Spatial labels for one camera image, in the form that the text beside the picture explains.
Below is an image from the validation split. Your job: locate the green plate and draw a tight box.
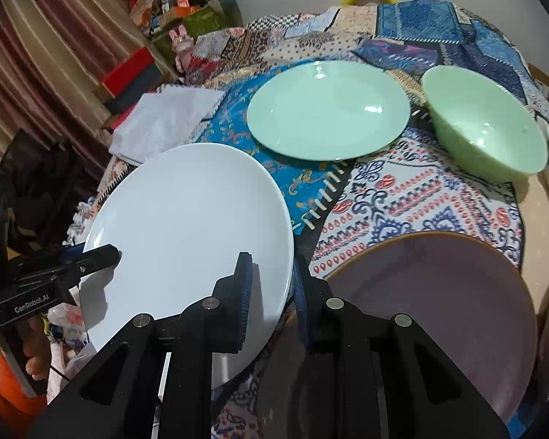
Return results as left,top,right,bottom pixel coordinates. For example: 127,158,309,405
247,60,411,162

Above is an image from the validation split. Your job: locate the green bowl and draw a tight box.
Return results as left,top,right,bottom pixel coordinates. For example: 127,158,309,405
421,65,549,184

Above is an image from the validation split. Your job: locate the white plastic bag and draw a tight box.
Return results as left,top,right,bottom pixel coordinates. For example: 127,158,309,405
46,302,97,403

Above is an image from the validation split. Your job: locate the black bag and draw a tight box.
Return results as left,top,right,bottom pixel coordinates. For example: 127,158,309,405
0,128,106,257

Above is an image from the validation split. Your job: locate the person's left hand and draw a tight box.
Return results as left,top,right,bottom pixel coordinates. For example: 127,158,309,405
22,316,50,381

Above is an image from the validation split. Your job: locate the white plate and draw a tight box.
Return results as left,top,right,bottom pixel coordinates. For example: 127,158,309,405
79,143,295,389

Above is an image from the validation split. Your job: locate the red box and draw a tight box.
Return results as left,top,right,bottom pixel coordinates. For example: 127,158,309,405
101,48,154,99

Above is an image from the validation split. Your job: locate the lilac plate with brown rim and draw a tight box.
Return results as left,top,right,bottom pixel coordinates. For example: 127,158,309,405
256,231,538,439

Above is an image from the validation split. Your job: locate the patchwork blanket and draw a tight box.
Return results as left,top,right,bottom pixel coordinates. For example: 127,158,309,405
64,0,549,439

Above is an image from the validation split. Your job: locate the pile of colourful boxes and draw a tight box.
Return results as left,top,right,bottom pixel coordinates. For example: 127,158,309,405
130,0,229,56

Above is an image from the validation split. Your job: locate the dark box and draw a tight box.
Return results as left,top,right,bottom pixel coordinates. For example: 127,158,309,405
105,66,175,115

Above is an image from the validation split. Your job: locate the orange cloth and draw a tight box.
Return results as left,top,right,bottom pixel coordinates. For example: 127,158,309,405
0,343,46,428

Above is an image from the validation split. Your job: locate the striped curtain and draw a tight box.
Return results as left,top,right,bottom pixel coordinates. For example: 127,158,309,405
0,0,165,179

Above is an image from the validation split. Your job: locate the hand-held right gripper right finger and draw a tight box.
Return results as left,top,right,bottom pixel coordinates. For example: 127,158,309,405
292,256,511,439

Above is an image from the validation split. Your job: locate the pink bunny toy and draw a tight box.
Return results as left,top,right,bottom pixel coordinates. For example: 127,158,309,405
168,26,197,71

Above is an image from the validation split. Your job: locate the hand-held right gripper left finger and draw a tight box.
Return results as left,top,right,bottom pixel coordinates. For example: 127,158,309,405
27,252,257,439

